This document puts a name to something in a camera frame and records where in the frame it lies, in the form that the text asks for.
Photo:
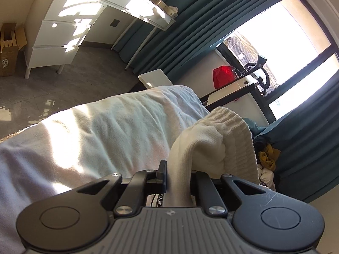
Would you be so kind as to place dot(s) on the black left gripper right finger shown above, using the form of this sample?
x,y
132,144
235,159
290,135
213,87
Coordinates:
x,y
206,195

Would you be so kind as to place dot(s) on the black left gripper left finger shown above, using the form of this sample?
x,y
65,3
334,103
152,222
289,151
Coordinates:
x,y
142,184

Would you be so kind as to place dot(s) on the white knit sweatpants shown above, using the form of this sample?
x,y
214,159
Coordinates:
x,y
220,143

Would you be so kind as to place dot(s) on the pile of clothes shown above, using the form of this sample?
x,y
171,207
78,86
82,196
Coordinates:
x,y
266,177

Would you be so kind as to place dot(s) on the pastel tie-dye bed blanket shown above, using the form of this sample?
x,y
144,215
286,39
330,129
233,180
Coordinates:
x,y
121,134

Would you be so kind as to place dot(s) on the mustard yellow garment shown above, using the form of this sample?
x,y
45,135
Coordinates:
x,y
268,157

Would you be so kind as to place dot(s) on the white chair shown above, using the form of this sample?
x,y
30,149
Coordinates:
x,y
154,78

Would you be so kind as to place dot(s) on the red bag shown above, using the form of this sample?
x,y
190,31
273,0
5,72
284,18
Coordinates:
x,y
223,75

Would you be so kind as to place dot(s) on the teal curtain by bed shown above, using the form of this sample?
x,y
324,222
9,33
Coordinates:
x,y
307,138

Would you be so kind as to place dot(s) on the white drawer dresser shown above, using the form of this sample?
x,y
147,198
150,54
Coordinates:
x,y
55,29

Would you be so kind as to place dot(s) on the white vanity desk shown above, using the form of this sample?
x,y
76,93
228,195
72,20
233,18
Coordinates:
x,y
156,21

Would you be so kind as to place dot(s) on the brown cardboard box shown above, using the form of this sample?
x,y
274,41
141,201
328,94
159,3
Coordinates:
x,y
13,39

